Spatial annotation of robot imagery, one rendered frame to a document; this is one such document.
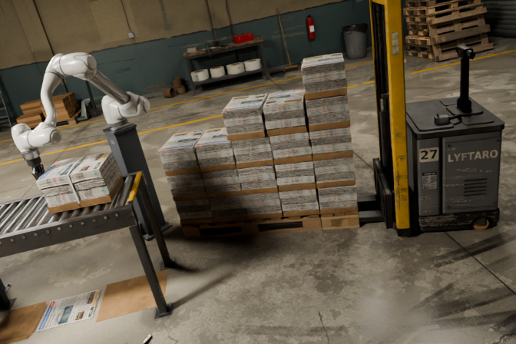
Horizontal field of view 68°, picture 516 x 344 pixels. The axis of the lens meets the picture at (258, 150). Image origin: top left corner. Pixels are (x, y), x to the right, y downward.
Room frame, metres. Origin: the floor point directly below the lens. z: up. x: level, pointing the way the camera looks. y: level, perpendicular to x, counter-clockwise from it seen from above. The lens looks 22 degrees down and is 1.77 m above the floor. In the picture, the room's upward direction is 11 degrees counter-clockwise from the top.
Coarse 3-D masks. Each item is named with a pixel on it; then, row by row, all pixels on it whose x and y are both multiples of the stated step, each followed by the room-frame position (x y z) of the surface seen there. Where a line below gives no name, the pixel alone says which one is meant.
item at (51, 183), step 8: (64, 160) 2.33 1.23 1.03; (72, 160) 2.31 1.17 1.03; (48, 168) 2.25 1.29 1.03; (56, 168) 2.22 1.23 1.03; (64, 168) 2.19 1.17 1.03; (48, 176) 2.11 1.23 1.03; (56, 176) 2.09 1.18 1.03; (40, 184) 2.07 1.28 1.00; (48, 184) 2.07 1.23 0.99; (56, 184) 2.07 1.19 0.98; (64, 184) 2.08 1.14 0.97; (48, 192) 2.07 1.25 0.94; (56, 192) 2.07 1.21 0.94; (64, 192) 2.08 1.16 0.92; (48, 200) 2.08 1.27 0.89; (56, 200) 2.08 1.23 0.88; (64, 200) 2.08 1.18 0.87; (72, 200) 2.08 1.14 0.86
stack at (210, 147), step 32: (224, 128) 3.01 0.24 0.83; (192, 160) 2.73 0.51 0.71; (224, 160) 2.68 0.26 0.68; (256, 160) 2.63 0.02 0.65; (192, 192) 2.75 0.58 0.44; (288, 192) 2.59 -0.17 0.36; (192, 224) 2.77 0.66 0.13; (224, 224) 2.71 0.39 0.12; (256, 224) 2.65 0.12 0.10; (320, 224) 2.54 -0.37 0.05
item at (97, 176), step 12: (96, 156) 2.31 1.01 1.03; (108, 156) 2.28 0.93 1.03; (84, 168) 2.12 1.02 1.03; (96, 168) 2.09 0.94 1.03; (108, 168) 2.20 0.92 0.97; (84, 180) 2.08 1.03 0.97; (96, 180) 2.07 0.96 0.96; (108, 180) 2.13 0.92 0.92; (84, 192) 2.08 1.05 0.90; (96, 192) 2.08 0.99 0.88; (108, 192) 2.08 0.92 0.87
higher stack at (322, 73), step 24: (312, 72) 2.53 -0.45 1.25; (336, 72) 2.50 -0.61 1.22; (336, 96) 2.50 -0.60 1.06; (312, 120) 2.54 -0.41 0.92; (336, 120) 2.50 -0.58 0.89; (312, 144) 2.54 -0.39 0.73; (336, 144) 2.50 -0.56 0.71; (336, 168) 2.50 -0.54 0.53; (336, 192) 2.51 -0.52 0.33; (336, 216) 2.51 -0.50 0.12
